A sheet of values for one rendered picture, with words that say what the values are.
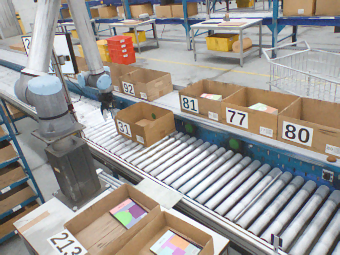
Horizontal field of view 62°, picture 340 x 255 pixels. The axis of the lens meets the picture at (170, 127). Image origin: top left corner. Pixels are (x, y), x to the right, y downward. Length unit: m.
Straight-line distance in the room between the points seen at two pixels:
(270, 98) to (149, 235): 1.19
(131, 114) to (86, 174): 0.86
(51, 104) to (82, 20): 0.47
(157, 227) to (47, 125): 0.73
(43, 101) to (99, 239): 0.71
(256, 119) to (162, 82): 1.04
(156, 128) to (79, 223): 0.87
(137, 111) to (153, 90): 0.23
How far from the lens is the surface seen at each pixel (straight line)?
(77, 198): 1.73
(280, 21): 6.35
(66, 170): 1.62
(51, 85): 1.49
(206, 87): 2.33
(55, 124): 1.53
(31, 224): 1.77
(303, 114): 1.97
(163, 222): 1.44
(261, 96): 2.06
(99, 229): 1.54
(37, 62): 1.67
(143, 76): 2.88
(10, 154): 2.55
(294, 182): 1.69
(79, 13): 1.64
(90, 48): 1.67
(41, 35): 1.68
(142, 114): 2.47
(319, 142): 1.67
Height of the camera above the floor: 1.81
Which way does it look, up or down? 28 degrees down
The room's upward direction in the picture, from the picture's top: 9 degrees counter-clockwise
